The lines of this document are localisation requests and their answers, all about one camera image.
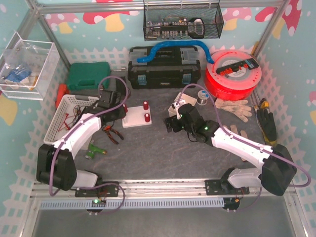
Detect white peg base plate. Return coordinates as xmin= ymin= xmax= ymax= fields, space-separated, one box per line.
xmin=122 ymin=106 xmax=152 ymax=128

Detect large red spring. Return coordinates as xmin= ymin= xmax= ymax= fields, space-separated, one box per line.
xmin=123 ymin=104 xmax=128 ymax=113
xmin=143 ymin=101 xmax=149 ymax=111

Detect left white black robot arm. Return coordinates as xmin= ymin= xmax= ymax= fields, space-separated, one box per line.
xmin=36 ymin=90 xmax=126 ymax=196

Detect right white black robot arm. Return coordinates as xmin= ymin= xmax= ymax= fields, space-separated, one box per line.
xmin=164 ymin=104 xmax=297 ymax=196

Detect orange black pliers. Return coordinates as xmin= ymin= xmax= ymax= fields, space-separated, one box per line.
xmin=103 ymin=125 xmax=124 ymax=145

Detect white perforated basket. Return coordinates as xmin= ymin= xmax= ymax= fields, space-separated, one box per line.
xmin=43 ymin=94 xmax=98 ymax=144

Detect green plastic case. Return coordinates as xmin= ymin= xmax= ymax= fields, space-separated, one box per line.
xmin=66 ymin=62 xmax=111 ymax=91

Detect black toolbox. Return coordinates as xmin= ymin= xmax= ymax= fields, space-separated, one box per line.
xmin=127 ymin=46 xmax=201 ymax=89

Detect white work glove lower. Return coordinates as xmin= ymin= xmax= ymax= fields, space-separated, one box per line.
xmin=223 ymin=124 xmax=248 ymax=139

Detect white work glove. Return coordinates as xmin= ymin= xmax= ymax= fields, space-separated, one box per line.
xmin=223 ymin=124 xmax=248 ymax=139
xmin=215 ymin=98 xmax=252 ymax=122

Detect white work glove upper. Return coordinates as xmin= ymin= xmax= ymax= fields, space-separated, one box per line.
xmin=215 ymin=98 xmax=252 ymax=122

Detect red filament spool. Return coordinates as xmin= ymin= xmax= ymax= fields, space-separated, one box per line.
xmin=204 ymin=49 xmax=262 ymax=101

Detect clear acrylic box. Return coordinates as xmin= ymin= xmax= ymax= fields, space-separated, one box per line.
xmin=0 ymin=32 xmax=60 ymax=101

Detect black red connector strip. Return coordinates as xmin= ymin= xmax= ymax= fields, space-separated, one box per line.
xmin=216 ymin=58 xmax=259 ymax=76

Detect blue white gloves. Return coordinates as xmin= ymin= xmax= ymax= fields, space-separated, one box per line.
xmin=4 ymin=65 xmax=32 ymax=85

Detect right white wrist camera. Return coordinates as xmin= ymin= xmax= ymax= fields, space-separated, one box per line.
xmin=171 ymin=98 xmax=186 ymax=119

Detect green screwdriver handle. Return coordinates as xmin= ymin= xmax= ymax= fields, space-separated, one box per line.
xmin=85 ymin=143 xmax=107 ymax=159

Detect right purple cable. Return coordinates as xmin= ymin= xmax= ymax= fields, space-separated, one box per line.
xmin=175 ymin=83 xmax=311 ymax=214

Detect orange tool handle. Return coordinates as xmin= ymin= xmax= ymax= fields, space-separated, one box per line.
xmin=55 ymin=83 xmax=70 ymax=108

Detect blue corrugated hose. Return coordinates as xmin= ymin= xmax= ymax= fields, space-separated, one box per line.
xmin=137 ymin=40 xmax=216 ymax=65

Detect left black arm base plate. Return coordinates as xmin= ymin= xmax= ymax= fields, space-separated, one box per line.
xmin=75 ymin=181 xmax=119 ymax=198

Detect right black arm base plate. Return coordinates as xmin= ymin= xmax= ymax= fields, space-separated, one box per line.
xmin=204 ymin=179 xmax=250 ymax=196

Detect grey slotted cable duct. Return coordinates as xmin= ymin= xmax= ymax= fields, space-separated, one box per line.
xmin=40 ymin=197 xmax=225 ymax=210

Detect black mesh wire basket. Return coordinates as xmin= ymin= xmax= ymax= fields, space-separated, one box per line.
xmin=143 ymin=0 xmax=224 ymax=41

